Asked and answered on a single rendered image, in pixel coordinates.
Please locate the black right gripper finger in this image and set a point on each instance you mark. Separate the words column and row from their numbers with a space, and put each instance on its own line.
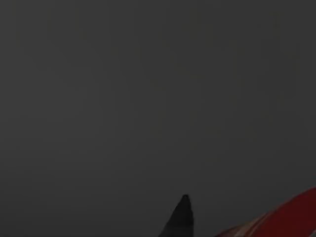
column 181, row 222

